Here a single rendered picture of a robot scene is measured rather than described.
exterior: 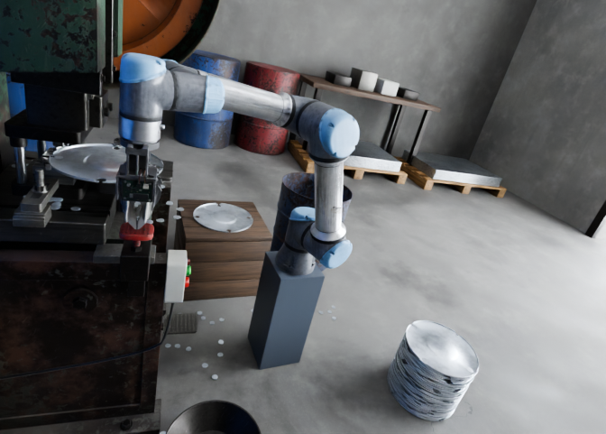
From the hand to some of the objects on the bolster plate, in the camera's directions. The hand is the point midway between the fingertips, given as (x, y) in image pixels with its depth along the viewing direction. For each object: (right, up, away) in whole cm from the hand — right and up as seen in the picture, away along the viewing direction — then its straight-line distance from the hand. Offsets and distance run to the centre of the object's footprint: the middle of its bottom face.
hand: (137, 222), depth 82 cm
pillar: (-35, +10, +12) cm, 39 cm away
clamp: (-28, +3, +8) cm, 29 cm away
